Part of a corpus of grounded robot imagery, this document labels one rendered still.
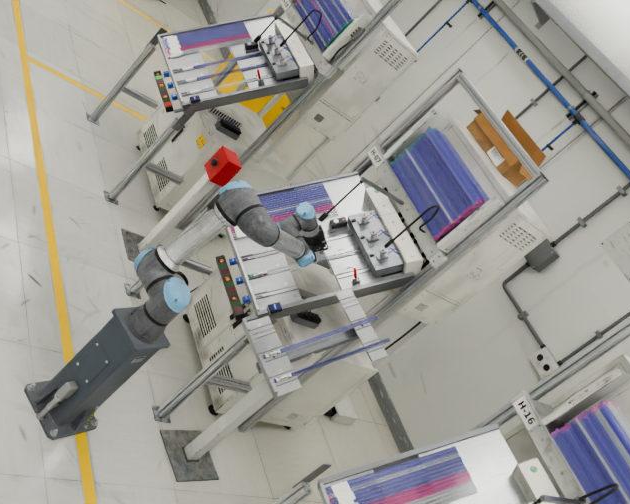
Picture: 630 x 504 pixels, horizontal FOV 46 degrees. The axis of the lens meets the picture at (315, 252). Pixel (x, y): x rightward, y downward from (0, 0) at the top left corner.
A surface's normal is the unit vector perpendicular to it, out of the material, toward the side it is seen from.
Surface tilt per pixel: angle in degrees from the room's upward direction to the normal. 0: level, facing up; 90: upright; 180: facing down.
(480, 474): 44
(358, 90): 90
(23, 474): 0
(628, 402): 90
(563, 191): 90
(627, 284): 90
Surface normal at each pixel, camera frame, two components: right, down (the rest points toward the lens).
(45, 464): 0.69, -0.62
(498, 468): 0.04, -0.65
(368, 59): 0.33, 0.72
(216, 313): -0.66, -0.29
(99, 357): -0.49, -0.01
